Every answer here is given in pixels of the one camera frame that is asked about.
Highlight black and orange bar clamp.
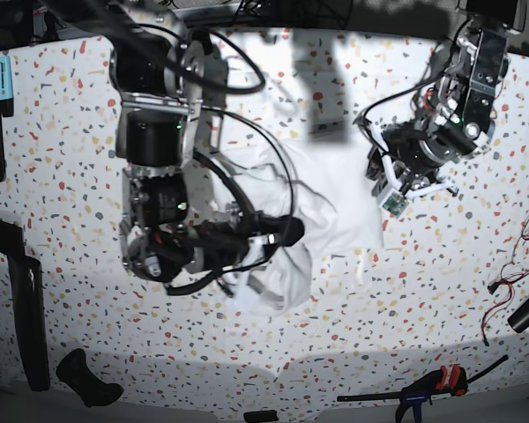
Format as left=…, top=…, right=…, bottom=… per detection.
left=336, top=355, right=509, bottom=423

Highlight red and black wire bundle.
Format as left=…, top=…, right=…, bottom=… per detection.
left=481, top=196, right=529, bottom=346

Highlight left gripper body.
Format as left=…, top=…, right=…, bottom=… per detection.
left=355, top=116, right=458, bottom=198

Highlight light blue highlighter pen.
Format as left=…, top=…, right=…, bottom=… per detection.
left=0, top=56, right=14, bottom=117

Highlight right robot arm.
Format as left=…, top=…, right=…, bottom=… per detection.
left=47, top=1, right=305, bottom=296

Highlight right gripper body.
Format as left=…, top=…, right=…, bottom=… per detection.
left=184, top=219, right=278, bottom=286

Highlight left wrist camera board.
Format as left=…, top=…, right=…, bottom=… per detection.
left=382, top=191, right=409, bottom=218

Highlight white T-shirt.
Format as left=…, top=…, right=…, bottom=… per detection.
left=214, top=136, right=383, bottom=316

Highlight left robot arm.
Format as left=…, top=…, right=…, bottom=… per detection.
left=356, top=1, right=527, bottom=209

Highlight small black rectangular device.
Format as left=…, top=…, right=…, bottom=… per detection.
left=243, top=410, right=279, bottom=423

